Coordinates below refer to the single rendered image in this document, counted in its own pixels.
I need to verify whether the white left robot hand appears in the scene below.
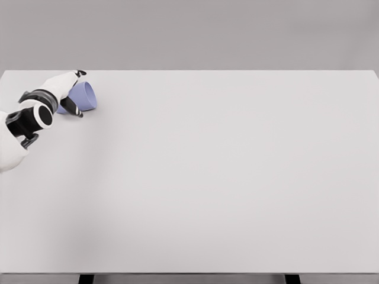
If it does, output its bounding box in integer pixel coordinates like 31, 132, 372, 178
49, 69, 88, 118

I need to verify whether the lavender blue cup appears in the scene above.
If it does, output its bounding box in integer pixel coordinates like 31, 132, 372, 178
56, 81, 98, 115

